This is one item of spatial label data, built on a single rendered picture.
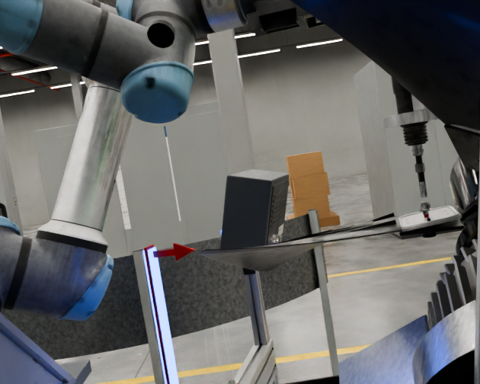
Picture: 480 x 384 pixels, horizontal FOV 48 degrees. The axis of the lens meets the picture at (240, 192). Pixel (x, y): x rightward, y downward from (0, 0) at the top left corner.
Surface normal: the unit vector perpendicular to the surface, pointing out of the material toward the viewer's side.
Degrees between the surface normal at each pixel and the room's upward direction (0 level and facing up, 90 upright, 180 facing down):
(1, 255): 66
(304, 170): 90
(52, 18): 93
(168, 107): 142
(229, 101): 90
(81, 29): 93
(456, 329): 59
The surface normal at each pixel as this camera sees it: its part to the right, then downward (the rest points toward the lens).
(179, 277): 0.30, 0.01
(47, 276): 0.44, -0.17
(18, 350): 0.98, -0.15
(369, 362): -0.85, -0.43
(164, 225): -0.03, 0.07
